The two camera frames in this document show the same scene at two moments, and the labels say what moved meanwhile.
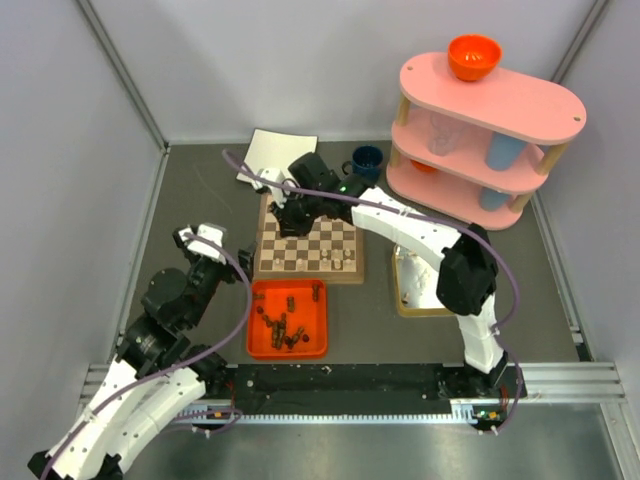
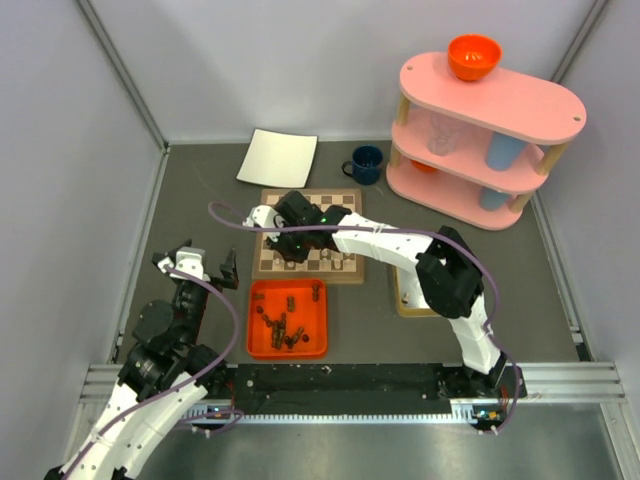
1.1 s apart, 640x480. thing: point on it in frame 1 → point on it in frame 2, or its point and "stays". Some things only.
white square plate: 276,151 stays
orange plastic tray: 288,319 stays
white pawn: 325,264 stays
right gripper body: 298,213 → 292,245
